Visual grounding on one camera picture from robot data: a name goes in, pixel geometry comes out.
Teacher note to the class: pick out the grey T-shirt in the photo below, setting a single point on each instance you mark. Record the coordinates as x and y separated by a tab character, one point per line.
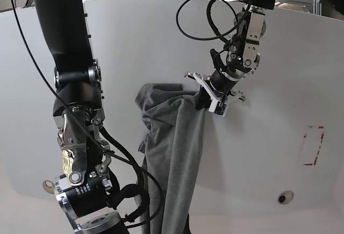
173	150

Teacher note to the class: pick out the right round table grommet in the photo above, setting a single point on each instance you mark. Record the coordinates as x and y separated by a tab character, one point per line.
285	197

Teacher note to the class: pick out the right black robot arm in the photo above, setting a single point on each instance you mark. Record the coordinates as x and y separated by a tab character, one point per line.
86	190

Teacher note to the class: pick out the round table grommet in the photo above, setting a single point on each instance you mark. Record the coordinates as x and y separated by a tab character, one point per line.
285	197
48	186

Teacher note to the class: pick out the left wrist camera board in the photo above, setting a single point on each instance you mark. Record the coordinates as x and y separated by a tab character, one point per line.
221	109

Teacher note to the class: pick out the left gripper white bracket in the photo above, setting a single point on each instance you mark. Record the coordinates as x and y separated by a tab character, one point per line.
215	88

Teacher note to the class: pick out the left round table grommet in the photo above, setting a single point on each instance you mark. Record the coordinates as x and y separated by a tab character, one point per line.
48	186

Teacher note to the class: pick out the red tape rectangle marking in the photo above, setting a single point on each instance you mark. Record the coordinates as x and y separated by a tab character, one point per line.
311	145

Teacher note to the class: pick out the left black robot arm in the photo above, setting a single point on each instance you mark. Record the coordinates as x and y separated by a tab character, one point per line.
238	57

